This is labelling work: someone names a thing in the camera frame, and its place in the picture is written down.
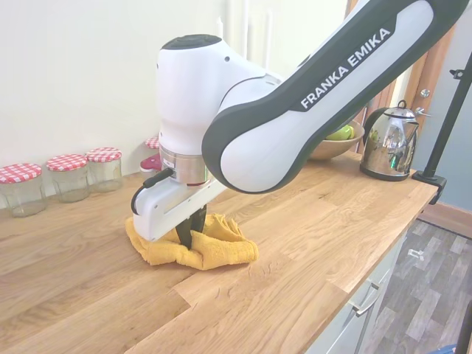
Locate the small red white object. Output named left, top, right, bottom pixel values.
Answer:
left=139, top=155, right=162, bottom=174

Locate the white kitchen cabinet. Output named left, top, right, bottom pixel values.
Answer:
left=305, top=221, right=411, bottom=354

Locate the black cable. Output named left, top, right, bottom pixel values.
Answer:
left=131, top=168, right=173, bottom=217

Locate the black camera stand with clamp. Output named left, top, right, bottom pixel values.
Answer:
left=412, top=51, right=472, bottom=206

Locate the wooden door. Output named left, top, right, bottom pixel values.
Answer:
left=353, top=20, right=459, bottom=154

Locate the stainless steel kettle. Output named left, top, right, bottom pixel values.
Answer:
left=359, top=99, right=420, bottom=182

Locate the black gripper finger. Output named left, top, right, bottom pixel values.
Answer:
left=176, top=217, right=195, bottom=248
left=192, top=206, right=208, bottom=235

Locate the wooden fruit bowl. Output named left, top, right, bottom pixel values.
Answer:
left=307, top=119, right=367, bottom=162

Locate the silver door handle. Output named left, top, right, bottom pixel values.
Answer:
left=414, top=87, right=432, bottom=119

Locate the yellow terry cloth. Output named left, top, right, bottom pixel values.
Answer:
left=125, top=212, right=260, bottom=271

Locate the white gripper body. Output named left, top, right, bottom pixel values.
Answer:
left=131, top=178, right=227, bottom=243

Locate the glass jar red gingham lid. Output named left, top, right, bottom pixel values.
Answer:
left=145, top=136, right=161, bottom=158
left=0, top=163, right=48, bottom=218
left=46, top=153, right=91, bottom=204
left=85, top=147, right=123, bottom=193

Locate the silver drawer handle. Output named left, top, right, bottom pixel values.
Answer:
left=352, top=282, right=381, bottom=316

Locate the green apple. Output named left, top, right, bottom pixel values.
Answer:
left=325, top=125, right=355, bottom=142

